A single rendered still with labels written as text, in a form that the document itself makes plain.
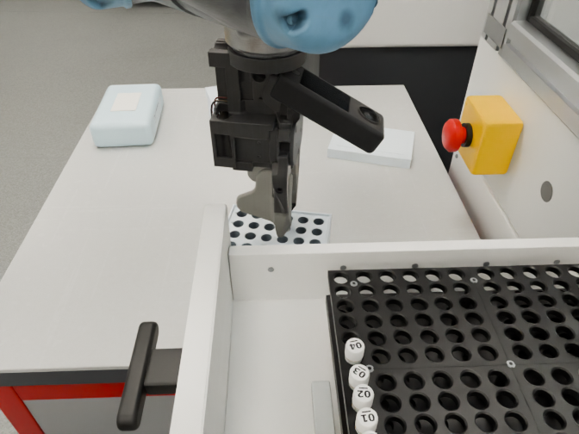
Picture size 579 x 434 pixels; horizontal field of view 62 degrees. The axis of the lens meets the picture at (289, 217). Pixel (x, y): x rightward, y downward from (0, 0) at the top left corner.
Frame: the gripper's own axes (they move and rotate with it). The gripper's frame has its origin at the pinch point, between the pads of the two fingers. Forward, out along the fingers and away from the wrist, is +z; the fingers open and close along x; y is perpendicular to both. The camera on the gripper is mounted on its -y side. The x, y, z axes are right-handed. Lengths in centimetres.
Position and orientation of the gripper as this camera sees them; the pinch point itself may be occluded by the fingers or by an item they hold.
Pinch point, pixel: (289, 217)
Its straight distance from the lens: 56.4
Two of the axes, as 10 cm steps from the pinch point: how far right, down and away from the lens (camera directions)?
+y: -9.9, -1.0, 1.2
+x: -1.6, 6.3, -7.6
